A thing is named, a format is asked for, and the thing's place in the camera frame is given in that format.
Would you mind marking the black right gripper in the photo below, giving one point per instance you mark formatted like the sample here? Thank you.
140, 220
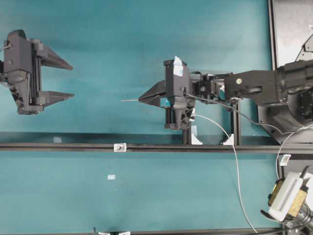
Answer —
176, 86

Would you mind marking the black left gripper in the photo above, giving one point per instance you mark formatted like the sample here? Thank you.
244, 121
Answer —
22, 65

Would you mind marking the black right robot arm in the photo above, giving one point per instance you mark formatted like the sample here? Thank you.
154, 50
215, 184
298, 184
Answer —
284, 96

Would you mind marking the silver rail bracket nut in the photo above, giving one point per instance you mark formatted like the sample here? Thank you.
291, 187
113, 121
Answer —
120, 147

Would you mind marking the black aluminium extrusion frame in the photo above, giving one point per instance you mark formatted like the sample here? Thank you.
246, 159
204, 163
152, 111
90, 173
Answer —
205, 130

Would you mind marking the black long table rail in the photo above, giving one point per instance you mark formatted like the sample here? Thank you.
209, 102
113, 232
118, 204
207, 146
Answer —
109, 147

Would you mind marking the white camera on stand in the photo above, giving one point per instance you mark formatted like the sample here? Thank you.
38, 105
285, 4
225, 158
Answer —
287, 201

